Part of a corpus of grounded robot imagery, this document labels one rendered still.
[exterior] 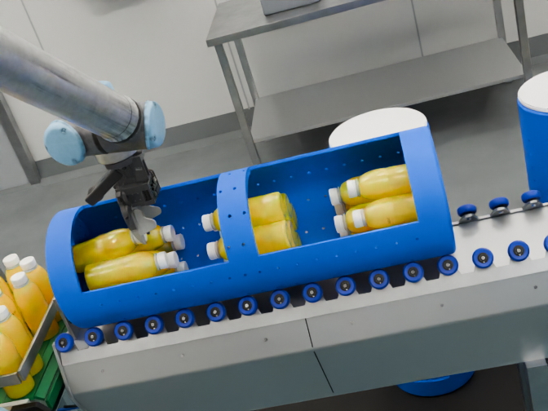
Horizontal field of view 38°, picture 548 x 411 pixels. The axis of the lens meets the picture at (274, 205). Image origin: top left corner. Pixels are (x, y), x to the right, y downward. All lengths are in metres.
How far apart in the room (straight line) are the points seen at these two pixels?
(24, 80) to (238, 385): 0.99
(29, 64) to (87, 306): 0.73
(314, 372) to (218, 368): 0.23
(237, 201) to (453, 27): 3.54
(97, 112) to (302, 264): 0.56
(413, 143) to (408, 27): 3.39
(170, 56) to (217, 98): 0.40
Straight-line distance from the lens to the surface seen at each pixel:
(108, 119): 1.40
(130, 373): 1.92
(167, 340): 1.85
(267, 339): 1.81
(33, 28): 5.26
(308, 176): 1.87
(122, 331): 1.87
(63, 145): 1.57
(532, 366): 1.97
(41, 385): 1.96
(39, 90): 1.25
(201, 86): 5.15
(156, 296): 1.75
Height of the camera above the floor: 1.96
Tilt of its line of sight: 28 degrees down
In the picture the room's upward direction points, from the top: 18 degrees counter-clockwise
